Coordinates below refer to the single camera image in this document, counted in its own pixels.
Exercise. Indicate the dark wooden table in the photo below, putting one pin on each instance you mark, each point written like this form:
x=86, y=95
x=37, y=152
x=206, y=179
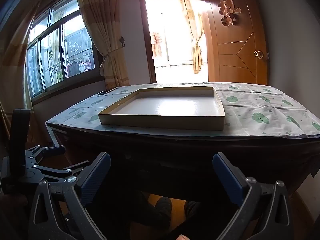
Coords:
x=175, y=150

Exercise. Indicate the brass door knob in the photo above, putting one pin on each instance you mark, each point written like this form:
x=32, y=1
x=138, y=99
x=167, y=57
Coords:
x=258, y=54

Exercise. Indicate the sliding glass window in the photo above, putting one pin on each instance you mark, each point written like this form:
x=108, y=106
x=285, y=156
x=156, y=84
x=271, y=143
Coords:
x=52, y=55

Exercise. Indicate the dark wooden door frame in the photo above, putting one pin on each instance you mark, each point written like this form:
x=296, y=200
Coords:
x=147, y=42

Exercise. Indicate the white tablecloth with green print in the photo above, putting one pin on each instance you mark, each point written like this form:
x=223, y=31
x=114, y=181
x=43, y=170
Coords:
x=262, y=105

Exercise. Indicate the person's dark shoe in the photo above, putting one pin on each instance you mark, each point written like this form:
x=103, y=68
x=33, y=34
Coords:
x=160, y=210
x=192, y=208

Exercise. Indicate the tied yellow balcony curtain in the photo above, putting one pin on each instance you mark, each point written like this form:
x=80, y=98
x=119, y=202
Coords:
x=197, y=55

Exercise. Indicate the black smartphone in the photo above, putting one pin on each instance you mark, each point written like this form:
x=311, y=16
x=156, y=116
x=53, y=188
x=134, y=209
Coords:
x=107, y=91

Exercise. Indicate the hanging laundry outside window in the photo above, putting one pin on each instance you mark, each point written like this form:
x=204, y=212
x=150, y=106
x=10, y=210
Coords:
x=85, y=65

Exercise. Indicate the dark metal curtain hook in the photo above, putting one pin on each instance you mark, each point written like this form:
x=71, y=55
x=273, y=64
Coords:
x=122, y=41

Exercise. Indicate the golden door ornament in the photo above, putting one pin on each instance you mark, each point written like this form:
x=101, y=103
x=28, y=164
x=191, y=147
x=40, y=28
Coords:
x=227, y=10

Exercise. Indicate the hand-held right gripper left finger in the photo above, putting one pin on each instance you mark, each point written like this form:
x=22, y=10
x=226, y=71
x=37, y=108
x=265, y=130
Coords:
x=96, y=177

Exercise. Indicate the shallow white cardboard tray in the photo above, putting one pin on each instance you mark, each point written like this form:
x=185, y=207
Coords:
x=170, y=105

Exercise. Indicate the orange wooden door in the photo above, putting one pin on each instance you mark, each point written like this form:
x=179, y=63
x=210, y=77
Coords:
x=232, y=60

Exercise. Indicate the tied beige patterned curtain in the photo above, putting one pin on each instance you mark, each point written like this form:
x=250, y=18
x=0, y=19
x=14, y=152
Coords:
x=105, y=17

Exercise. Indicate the beige patterned side curtain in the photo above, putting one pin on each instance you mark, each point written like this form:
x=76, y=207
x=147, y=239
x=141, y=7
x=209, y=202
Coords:
x=15, y=55

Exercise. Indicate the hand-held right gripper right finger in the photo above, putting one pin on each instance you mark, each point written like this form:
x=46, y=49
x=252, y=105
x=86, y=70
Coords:
x=227, y=177

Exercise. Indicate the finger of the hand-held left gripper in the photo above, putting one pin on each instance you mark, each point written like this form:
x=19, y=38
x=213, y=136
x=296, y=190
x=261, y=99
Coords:
x=62, y=172
x=52, y=150

